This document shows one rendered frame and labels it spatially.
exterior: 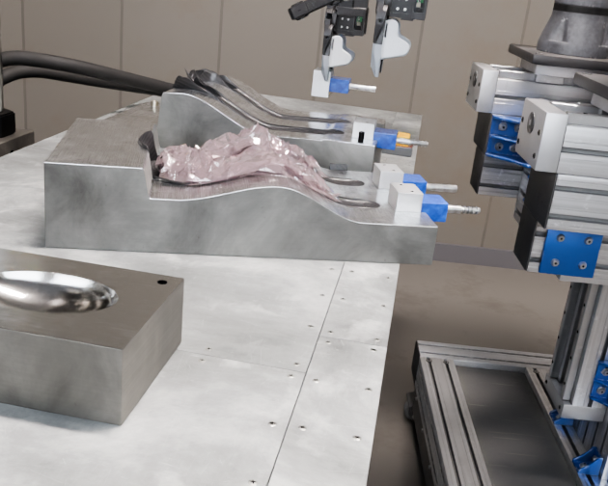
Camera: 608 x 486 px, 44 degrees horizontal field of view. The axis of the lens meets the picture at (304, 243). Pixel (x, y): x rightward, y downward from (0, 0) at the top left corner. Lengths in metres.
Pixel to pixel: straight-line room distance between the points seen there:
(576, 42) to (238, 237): 0.95
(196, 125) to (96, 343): 0.76
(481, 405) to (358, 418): 1.25
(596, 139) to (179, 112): 0.68
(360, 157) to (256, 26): 1.91
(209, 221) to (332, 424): 0.39
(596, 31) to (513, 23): 1.51
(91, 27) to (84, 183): 2.34
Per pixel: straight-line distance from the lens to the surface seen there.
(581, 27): 1.70
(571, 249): 1.29
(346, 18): 1.59
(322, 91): 1.61
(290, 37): 3.13
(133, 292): 0.69
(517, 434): 1.83
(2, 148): 1.56
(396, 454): 2.03
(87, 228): 0.97
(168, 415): 0.65
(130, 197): 0.95
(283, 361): 0.74
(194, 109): 1.32
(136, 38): 3.22
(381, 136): 1.31
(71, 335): 0.62
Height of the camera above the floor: 1.16
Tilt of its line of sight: 20 degrees down
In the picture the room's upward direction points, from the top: 6 degrees clockwise
